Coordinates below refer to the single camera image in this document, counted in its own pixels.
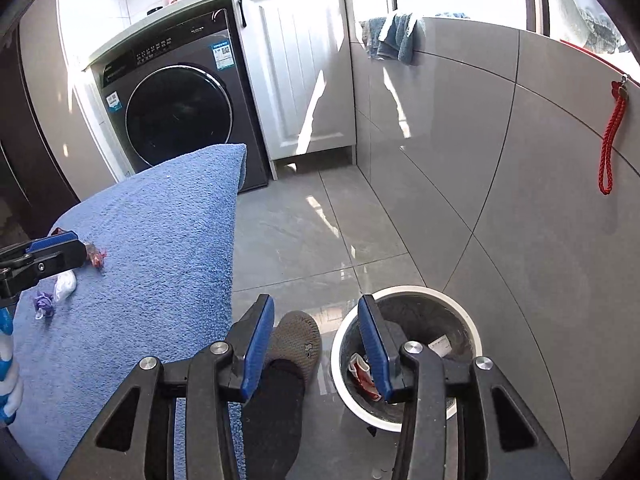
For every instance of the white laundry counter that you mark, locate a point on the white laundry counter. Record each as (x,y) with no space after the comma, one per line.
(125,35)

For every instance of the small blue rag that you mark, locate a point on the small blue rag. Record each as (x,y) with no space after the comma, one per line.
(452,14)

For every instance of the blue terry table cloth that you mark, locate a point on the blue terry table cloth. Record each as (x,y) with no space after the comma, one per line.
(150,240)

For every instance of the blue hanging towel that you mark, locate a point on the blue hanging towel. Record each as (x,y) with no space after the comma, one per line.
(397,37)

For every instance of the clear plastic wrapper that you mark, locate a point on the clear plastic wrapper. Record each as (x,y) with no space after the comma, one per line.
(66,285)

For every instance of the red and white wrapper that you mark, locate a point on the red and white wrapper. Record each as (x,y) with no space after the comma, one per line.
(362,377)

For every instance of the small red candy wrapper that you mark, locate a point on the small red candy wrapper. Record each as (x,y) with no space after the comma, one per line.
(96,255)

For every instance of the grey brown slipper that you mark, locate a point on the grey brown slipper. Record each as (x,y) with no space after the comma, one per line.
(297,340)

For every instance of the person's left hand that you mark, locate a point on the person's left hand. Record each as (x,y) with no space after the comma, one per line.
(7,375)

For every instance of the grey washing machine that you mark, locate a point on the grey washing machine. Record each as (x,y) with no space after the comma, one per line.
(175,110)

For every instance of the twisted purple candy wrapper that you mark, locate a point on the twisted purple candy wrapper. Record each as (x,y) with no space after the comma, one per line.
(43,304)

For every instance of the white cabinet door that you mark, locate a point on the white cabinet door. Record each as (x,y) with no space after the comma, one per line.
(295,60)

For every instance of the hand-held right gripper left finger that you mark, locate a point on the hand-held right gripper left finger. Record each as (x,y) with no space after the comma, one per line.
(257,347)

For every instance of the white and black wrapper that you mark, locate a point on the white and black wrapper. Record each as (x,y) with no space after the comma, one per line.
(441,346)

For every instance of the white rimmed trash bin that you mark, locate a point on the white rimmed trash bin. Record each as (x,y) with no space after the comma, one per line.
(450,310)

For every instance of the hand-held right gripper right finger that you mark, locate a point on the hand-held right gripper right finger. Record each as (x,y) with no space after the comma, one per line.
(372,350)

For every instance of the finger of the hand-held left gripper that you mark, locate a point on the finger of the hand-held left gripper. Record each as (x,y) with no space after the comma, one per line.
(52,241)
(55,260)

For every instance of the person's leg in black sock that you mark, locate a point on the person's leg in black sock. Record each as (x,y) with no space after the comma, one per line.
(275,420)

